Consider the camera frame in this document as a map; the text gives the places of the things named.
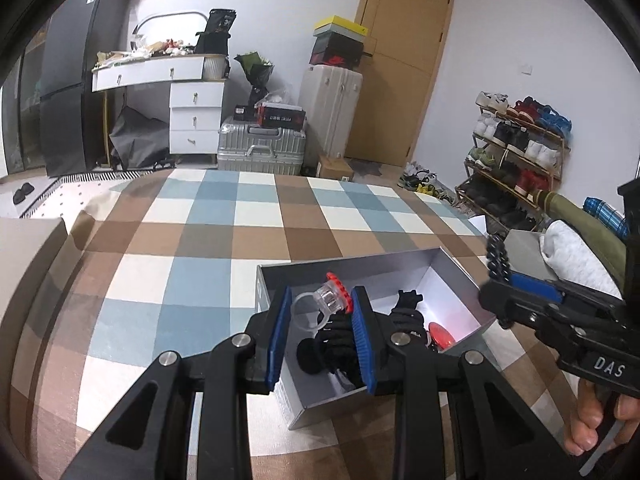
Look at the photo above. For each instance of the dark wrapped bouquet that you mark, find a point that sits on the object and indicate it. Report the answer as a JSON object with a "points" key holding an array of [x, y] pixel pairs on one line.
{"points": [[257, 75]]}

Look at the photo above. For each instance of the white suitcase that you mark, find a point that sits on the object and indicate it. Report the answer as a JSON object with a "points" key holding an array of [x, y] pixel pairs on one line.
{"points": [[330, 110]]}

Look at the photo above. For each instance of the shoe rack with shoes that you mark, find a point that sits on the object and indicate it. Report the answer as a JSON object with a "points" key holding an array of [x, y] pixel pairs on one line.
{"points": [[515, 160]]}

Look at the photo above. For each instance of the white dressing table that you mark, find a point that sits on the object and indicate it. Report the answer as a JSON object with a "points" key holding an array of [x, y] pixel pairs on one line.
{"points": [[170, 95]]}

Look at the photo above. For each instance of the black beaded hair clip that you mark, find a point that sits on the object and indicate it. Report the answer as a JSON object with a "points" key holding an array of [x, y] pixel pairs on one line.
{"points": [[498, 260]]}

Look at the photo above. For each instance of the black wavy hair clip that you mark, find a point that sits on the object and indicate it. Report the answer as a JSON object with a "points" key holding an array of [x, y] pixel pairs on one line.
{"points": [[406, 302]]}

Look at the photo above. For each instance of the black scrunchie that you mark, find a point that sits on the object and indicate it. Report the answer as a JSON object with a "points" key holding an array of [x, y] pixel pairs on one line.
{"points": [[311, 356]]}

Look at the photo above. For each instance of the dark bag under table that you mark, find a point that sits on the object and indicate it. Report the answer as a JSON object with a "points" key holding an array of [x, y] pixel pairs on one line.
{"points": [[140, 137]]}

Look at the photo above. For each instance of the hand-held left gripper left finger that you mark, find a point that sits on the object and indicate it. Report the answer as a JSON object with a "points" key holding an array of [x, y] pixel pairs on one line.
{"points": [[277, 340]]}

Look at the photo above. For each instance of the grey cardboard box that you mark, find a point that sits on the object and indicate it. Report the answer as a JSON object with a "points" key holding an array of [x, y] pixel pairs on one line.
{"points": [[320, 395]]}

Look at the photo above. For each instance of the glass door cabinet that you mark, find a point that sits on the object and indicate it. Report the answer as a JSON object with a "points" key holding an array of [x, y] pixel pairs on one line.
{"points": [[22, 110]]}

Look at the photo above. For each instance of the yellow broom stick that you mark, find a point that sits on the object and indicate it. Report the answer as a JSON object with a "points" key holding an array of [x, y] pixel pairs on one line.
{"points": [[105, 130]]}

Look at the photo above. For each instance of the person's right hand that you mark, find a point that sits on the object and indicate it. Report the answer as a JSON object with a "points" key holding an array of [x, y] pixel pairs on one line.
{"points": [[585, 425]]}

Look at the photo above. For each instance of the black box on table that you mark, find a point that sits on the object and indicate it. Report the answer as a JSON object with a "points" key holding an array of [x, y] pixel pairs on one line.
{"points": [[217, 30]]}

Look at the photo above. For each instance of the dark grey fridge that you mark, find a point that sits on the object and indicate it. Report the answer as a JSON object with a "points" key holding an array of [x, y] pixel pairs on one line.
{"points": [[80, 80]]}

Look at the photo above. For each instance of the blue plaid cloth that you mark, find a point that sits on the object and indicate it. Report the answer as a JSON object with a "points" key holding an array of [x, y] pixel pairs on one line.
{"points": [[607, 217]]}

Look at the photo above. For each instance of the checked blanket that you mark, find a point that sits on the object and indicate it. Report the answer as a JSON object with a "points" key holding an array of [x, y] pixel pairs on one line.
{"points": [[175, 270]]}

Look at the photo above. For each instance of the black shoe box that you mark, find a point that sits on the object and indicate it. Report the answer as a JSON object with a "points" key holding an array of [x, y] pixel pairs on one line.
{"points": [[339, 46]]}

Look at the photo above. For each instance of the small cardboard box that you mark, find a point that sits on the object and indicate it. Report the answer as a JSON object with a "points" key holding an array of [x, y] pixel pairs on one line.
{"points": [[336, 167]]}

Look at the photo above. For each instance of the black and red box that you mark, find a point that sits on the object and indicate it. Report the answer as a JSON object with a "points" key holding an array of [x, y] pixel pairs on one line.
{"points": [[281, 117]]}

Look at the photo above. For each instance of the black slippers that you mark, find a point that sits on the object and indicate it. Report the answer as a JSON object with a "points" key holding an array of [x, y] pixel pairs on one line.
{"points": [[23, 194]]}

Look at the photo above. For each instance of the grey flat board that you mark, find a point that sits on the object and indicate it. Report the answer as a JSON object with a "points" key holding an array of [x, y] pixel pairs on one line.
{"points": [[525, 255]]}

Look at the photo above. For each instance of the green rolled mat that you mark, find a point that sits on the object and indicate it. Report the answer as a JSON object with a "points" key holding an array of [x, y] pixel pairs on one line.
{"points": [[575, 215]]}

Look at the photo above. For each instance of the silver suitcase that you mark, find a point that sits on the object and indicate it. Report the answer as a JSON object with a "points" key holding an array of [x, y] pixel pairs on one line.
{"points": [[260, 150]]}

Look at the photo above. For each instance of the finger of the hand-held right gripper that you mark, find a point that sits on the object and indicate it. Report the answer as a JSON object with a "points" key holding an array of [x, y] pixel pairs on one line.
{"points": [[537, 286], [525, 310]]}

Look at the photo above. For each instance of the white pillow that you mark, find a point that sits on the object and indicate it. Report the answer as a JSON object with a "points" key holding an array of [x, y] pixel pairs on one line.
{"points": [[575, 260]]}

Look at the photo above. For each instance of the shoes on floor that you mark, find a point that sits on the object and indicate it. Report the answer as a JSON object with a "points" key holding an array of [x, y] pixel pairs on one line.
{"points": [[422, 182]]}

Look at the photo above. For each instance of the wooden door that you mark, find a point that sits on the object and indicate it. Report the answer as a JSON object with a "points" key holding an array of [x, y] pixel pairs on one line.
{"points": [[400, 60]]}

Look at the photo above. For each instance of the arched table mirror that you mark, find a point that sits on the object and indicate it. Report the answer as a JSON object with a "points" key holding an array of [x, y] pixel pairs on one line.
{"points": [[167, 25]]}

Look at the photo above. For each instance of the yellow lid shoe box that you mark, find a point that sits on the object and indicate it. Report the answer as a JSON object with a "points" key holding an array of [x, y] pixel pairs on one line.
{"points": [[341, 27]]}

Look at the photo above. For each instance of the white wall switch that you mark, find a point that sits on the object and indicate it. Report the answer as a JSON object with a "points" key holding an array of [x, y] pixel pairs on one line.
{"points": [[526, 68]]}

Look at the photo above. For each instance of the black toothed hair claw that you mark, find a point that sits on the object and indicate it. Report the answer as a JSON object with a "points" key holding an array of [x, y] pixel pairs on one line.
{"points": [[341, 342]]}

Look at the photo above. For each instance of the red oval ornament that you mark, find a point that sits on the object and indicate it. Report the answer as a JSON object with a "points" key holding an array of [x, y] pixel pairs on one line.
{"points": [[442, 335]]}

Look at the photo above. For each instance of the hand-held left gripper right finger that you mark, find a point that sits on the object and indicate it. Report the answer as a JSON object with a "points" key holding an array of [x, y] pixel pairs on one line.
{"points": [[362, 345]]}

